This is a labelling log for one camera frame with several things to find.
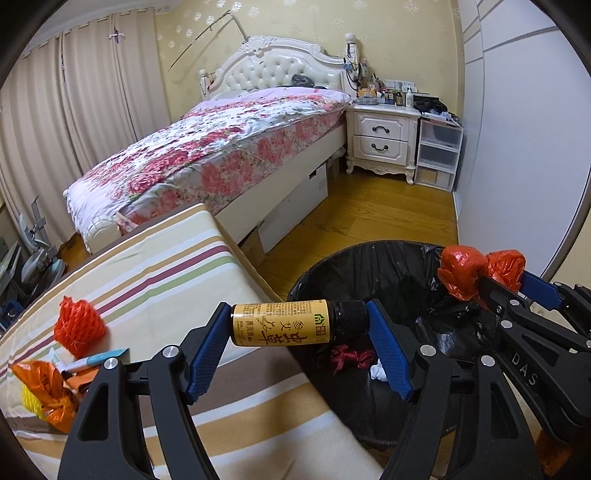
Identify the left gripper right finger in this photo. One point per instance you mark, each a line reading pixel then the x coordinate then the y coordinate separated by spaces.
pixel 492 439

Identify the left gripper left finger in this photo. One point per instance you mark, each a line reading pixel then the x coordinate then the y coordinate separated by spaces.
pixel 106 440

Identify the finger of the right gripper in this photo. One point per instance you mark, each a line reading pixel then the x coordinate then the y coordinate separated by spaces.
pixel 572 303
pixel 544 357

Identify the orange paper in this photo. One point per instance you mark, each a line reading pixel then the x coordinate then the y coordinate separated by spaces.
pixel 80 381

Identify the orange plastic snack bag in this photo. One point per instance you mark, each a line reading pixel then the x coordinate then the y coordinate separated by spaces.
pixel 45 382

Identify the red plastic bag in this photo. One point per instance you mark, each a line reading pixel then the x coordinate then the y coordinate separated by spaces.
pixel 463 266

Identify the yellow bottle black cap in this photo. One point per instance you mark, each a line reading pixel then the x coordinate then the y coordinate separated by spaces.
pixel 296 323

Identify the yellow foam fruit net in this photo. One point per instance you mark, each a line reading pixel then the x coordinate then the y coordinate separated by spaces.
pixel 32 403

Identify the small white ointment tube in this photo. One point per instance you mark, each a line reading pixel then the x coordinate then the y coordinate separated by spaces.
pixel 56 360

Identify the white crumpled tissue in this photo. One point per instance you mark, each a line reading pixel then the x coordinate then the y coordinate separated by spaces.
pixel 377 372

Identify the red ribbon scrap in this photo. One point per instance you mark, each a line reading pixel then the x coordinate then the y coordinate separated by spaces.
pixel 343 355

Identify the red foam fruit net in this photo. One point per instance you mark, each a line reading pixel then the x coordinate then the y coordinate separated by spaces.
pixel 79 326

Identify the striped bed cover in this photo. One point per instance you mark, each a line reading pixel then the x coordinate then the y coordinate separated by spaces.
pixel 260 419

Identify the grey desk chair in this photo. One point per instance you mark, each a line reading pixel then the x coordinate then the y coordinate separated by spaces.
pixel 43 269

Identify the clear plastic drawer unit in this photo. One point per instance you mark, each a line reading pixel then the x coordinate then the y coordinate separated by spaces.
pixel 440 142

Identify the white two-drawer nightstand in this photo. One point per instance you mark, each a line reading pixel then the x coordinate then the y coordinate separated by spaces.
pixel 382 139

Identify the white underbed storage box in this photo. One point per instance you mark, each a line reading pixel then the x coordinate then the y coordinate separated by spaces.
pixel 294 208

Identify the floral quilt bed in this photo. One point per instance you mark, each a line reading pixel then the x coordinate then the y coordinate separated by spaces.
pixel 239 156

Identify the beige curtains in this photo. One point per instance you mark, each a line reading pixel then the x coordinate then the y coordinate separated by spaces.
pixel 82 91

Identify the white tufted headboard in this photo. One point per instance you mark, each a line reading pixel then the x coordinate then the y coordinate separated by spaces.
pixel 267 62

